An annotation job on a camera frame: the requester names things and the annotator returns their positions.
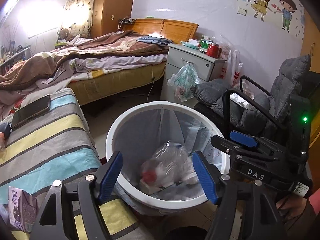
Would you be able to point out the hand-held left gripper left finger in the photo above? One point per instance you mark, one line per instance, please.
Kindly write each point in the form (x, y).
(110, 172)

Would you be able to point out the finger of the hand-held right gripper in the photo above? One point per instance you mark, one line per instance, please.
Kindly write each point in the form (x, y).
(225, 143)
(243, 138)

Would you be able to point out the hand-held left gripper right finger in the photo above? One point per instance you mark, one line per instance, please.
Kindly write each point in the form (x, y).
(205, 177)

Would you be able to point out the white trash bin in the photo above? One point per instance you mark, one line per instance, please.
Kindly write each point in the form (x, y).
(111, 142)

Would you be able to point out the clear crushed plastic bottle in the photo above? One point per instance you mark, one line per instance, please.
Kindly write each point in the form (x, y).
(167, 160)

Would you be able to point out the person's right hand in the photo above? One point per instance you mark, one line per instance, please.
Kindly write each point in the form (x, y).
(297, 206)

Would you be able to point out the white crumpled paper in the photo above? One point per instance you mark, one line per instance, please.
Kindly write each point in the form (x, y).
(237, 98)

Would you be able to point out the grey padded chair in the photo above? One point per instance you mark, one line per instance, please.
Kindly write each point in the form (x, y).
(287, 85)

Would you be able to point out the grey bin liner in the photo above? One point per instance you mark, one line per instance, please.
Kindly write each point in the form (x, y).
(155, 125)

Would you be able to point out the white red-print plastic bag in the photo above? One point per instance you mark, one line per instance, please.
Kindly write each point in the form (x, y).
(235, 67)

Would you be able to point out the hanging clear plastic bag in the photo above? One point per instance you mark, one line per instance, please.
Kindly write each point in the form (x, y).
(185, 80)

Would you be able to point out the white nightstand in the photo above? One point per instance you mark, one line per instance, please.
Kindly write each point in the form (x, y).
(197, 65)

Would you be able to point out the red canister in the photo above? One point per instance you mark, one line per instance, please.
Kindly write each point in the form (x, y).
(213, 51)

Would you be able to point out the bed with yellow mattress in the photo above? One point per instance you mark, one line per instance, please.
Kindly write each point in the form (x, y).
(112, 80)

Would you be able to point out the purple drink carton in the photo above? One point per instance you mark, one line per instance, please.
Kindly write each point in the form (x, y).
(22, 210)

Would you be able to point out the green boxes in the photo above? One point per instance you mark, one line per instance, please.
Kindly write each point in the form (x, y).
(206, 45)

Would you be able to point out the dark smartphone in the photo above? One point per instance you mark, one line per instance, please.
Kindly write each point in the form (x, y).
(30, 111)

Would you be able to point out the teal tissue pack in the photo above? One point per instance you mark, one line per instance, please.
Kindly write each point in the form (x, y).
(191, 44)

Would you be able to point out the lavender bedsheet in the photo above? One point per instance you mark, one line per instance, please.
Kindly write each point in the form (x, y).
(112, 62)

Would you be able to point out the small pink bottle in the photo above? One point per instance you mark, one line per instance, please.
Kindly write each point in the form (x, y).
(2, 147)

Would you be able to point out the dark blue case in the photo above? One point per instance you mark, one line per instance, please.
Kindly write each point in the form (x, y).
(5, 130)

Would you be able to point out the wooden headboard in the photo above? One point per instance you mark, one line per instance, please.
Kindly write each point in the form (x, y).
(175, 28)

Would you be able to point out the blue folded clothes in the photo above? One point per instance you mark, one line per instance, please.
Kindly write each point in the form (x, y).
(152, 40)

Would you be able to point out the brown blanket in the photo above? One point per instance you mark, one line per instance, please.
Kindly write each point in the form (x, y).
(37, 67)

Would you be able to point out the brown teddy bear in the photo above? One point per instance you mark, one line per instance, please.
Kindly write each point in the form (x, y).
(65, 33)

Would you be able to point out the cluttered white shelf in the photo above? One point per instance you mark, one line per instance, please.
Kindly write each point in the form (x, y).
(17, 55)

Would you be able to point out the power strip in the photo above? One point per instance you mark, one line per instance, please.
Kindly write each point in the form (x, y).
(127, 20)

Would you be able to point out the window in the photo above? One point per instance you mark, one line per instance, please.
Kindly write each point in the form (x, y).
(42, 28)

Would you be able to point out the wooden wardrobe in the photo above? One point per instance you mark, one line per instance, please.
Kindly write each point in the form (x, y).
(112, 5)

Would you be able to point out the patterned curtain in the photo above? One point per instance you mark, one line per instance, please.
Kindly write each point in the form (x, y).
(80, 5)

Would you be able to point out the wall switch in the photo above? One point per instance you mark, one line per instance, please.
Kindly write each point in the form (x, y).
(242, 10)

